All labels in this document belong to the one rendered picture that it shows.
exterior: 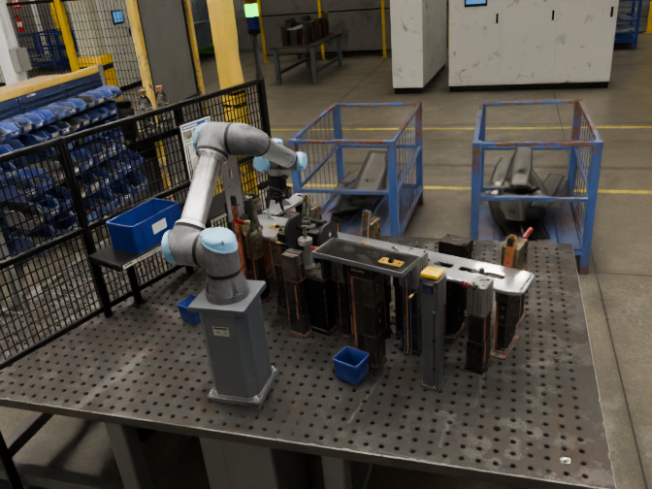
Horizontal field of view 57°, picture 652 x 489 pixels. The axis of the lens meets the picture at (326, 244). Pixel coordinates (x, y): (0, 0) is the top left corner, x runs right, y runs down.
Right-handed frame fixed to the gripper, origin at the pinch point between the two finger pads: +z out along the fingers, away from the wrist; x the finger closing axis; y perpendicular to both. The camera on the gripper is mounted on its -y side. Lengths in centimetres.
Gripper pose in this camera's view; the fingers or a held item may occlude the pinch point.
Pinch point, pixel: (276, 213)
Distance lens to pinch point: 278.1
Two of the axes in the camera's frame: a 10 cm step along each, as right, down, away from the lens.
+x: 5.7, -3.9, 7.2
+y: 8.2, 2.5, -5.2
